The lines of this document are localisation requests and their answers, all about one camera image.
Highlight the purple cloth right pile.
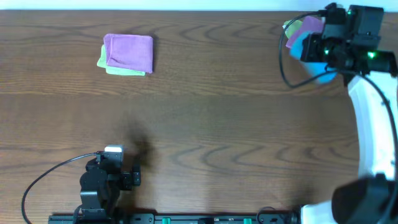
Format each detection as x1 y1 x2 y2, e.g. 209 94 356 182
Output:
285 16 324 49

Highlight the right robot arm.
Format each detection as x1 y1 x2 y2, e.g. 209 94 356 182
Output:
290 32 397 223

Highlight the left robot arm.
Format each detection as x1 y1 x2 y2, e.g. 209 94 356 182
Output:
72 159 141 223

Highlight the folded green cloth left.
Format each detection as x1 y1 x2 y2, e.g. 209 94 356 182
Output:
97 45 146 76

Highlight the folded purple cloth left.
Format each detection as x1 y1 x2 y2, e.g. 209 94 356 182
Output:
103 34 154 73

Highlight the green cloth right pile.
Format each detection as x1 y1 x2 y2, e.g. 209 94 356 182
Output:
285 20 303 39

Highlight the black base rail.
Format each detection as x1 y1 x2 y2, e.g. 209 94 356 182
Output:
48 213 301 224

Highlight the blue cloth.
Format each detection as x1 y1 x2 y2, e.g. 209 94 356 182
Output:
289 31 337 84

